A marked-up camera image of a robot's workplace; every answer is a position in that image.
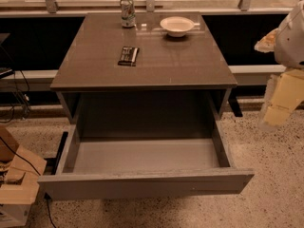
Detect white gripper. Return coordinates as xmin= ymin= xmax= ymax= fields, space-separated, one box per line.
xmin=254 ymin=0 xmax=304 ymax=131

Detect dark rxbar chocolate bar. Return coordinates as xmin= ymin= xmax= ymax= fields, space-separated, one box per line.
xmin=118 ymin=47 xmax=140 ymax=67

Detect grey cabinet with glossy top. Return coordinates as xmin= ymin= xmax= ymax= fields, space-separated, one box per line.
xmin=51 ymin=12 xmax=237 ymax=130

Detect open grey top drawer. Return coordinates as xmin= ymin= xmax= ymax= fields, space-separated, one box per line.
xmin=39 ymin=125 xmax=254 ymax=200

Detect white bowl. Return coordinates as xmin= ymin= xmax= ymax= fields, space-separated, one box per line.
xmin=160 ymin=16 xmax=195 ymax=37

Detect green white soda can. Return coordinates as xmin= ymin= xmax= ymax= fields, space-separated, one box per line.
xmin=120 ymin=0 xmax=136 ymax=28

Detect cardboard boxes stack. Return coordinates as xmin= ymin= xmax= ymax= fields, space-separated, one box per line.
xmin=0 ymin=126 xmax=47 ymax=228

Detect black cables at left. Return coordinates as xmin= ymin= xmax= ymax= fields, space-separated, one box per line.
xmin=0 ymin=45 xmax=32 ymax=124

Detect black cable on floor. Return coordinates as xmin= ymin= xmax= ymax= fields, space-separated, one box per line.
xmin=43 ymin=193 xmax=58 ymax=228

